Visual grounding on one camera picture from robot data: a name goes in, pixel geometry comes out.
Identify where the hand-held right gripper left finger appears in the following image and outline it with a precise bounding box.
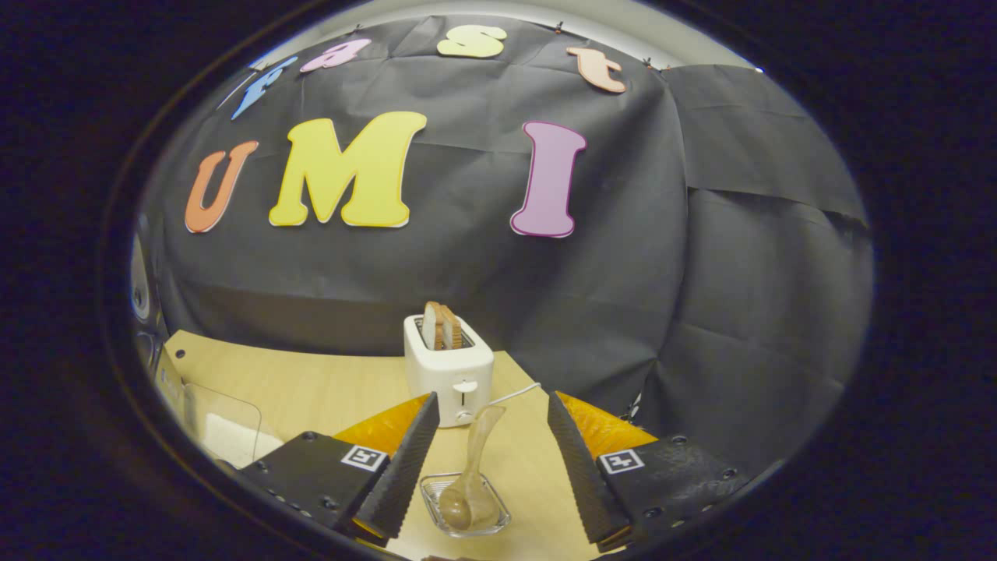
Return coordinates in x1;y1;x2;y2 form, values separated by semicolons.
238;392;441;546

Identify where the toasted bread slice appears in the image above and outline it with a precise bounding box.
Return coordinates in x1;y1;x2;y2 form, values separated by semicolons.
423;302;463;351

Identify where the clear glass container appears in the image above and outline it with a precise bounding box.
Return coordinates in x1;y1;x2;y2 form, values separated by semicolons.
183;382;263;470

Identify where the white toaster cable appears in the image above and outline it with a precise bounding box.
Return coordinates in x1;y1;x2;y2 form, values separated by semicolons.
487;382;542;408

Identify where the black backdrop cloth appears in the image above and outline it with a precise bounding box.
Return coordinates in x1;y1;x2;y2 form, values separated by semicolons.
140;16;873;476

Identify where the white toaster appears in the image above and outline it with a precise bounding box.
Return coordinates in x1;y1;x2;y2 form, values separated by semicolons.
403;312;495;428

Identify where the white rice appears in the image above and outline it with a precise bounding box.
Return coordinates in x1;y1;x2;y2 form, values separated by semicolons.
204;413;262;467

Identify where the black silver rice cooker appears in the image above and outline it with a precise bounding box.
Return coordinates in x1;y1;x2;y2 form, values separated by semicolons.
129;230;186;418

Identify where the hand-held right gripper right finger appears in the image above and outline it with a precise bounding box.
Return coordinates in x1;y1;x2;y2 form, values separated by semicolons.
548;391;752;550

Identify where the wooden spoon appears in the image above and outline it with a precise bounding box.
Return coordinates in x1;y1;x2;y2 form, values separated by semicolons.
439;405;506;531

